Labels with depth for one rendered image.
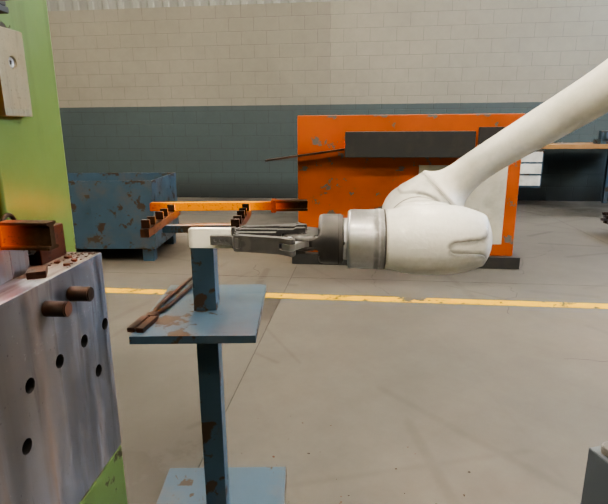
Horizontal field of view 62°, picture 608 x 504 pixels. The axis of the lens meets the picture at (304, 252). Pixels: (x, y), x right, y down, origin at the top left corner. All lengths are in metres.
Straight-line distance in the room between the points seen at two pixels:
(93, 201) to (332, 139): 2.13
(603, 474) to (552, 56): 7.98
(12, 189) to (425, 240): 0.86
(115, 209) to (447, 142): 2.83
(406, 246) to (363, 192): 3.56
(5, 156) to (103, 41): 8.23
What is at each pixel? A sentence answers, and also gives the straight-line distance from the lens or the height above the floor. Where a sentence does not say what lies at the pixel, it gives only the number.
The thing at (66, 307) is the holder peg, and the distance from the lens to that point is 0.92.
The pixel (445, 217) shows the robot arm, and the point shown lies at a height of 1.04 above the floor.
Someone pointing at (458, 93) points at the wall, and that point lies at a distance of 8.42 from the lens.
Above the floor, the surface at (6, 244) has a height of 0.98.
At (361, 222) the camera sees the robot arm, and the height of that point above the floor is 1.03.
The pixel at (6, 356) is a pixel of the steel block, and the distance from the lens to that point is 0.87.
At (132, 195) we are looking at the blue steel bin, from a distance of 4.61.
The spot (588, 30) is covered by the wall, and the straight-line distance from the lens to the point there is 8.98.
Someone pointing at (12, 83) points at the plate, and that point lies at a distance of 1.22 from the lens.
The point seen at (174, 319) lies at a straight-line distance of 1.35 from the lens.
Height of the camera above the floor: 1.16
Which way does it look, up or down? 14 degrees down
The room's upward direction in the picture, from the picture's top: straight up
